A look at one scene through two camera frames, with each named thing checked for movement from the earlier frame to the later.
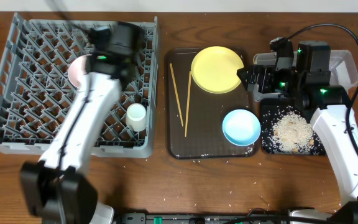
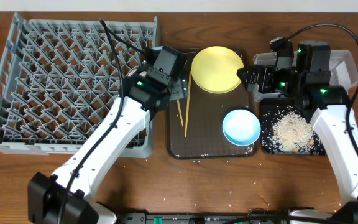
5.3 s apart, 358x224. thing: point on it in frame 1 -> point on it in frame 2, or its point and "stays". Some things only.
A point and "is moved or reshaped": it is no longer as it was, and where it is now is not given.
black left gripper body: (134, 68) -> (177, 76)
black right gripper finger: (244, 74) stays
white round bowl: (77, 69) is moved or reshaped
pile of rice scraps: (291, 134) stays
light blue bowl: (241, 127) stays
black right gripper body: (284, 82) stays
